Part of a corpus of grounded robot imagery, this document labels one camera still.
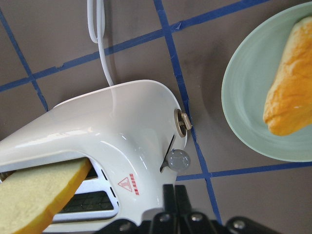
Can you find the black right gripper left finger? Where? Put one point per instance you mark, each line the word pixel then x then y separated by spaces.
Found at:
pixel 166 222

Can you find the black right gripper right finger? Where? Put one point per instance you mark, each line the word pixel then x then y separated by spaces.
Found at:
pixel 190 221

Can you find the white toaster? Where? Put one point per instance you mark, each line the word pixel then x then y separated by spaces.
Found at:
pixel 134 135

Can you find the bread slice in toaster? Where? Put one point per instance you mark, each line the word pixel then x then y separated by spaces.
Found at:
pixel 29 198

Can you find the triangular bread bun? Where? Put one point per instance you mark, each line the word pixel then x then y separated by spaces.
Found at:
pixel 288 105

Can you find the green plate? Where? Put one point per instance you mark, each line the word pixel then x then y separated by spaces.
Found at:
pixel 247 80

